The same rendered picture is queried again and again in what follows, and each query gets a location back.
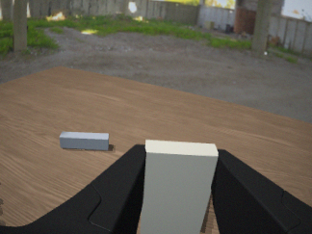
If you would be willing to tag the light grey rectangular block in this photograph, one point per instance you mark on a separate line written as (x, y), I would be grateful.
(90, 141)

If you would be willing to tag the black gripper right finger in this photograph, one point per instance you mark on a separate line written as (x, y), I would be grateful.
(246, 202)

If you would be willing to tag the white domino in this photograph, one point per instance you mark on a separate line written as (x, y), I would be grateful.
(177, 184)

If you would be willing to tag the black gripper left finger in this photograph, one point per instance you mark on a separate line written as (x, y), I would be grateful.
(111, 204)

